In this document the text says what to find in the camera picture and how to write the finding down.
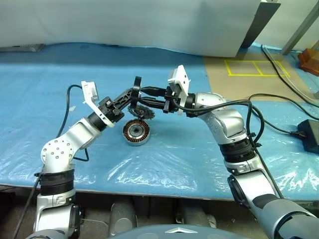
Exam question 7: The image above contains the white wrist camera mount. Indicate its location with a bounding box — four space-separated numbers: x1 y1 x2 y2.
81 80 115 127
167 64 191 117

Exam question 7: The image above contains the blue plastic table cover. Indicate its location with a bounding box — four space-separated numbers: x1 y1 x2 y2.
0 42 319 201

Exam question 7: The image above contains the black post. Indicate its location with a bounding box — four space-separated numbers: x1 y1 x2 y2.
241 0 282 49

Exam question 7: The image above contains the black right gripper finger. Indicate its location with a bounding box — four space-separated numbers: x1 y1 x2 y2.
141 85 167 96
138 98 166 110

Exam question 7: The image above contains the brown cardboard mat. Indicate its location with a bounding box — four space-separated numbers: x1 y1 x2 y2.
203 47 319 101

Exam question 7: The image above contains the grey metal post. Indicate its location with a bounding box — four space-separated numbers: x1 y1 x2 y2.
281 0 319 55

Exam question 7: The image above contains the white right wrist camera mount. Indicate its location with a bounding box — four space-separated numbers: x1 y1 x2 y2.
167 64 191 117

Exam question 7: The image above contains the thick black power cable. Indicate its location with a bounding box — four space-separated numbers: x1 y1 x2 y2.
248 93 319 136

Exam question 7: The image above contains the motor stator with copper windings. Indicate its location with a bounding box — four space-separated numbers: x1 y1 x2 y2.
121 120 152 147

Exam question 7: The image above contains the white backdrop board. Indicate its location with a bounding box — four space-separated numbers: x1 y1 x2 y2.
0 0 261 58

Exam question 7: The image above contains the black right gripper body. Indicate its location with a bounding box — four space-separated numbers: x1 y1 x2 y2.
163 86 181 115

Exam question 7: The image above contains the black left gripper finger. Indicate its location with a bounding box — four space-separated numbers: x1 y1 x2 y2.
129 96 140 116
114 75 144 111

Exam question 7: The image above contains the orange-brown wooden block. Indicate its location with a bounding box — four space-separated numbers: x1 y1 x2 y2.
298 48 319 74

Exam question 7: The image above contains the thin black cable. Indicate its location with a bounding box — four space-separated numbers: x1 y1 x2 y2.
261 44 319 103

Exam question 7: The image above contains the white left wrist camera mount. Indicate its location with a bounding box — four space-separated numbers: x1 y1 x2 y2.
81 80 115 127

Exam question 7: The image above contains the white cable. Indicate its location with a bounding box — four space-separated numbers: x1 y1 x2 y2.
261 44 319 97

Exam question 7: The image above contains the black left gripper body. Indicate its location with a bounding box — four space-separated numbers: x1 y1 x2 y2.
98 96 125 123

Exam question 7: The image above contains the grey robot torso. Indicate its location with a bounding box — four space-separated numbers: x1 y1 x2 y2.
107 224 200 239

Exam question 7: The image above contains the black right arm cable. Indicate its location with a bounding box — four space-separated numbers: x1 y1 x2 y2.
170 98 285 200

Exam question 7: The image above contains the grey rounded cylinder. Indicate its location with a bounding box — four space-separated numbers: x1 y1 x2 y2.
178 206 216 229
109 200 138 235

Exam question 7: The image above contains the black power adapter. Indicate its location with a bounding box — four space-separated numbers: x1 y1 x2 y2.
298 119 319 153

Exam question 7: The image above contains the dark metal gear wheel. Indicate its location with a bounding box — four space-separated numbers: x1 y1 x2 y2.
127 104 156 120

